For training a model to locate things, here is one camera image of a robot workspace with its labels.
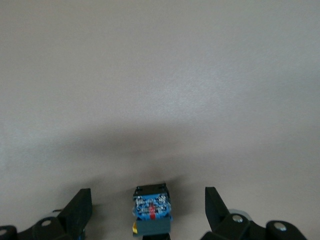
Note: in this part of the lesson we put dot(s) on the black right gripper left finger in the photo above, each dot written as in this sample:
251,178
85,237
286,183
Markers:
62,225

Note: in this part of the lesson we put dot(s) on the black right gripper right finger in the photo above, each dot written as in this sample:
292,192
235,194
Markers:
225,225

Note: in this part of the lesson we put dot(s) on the red push button switch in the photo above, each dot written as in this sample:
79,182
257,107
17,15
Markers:
152,210

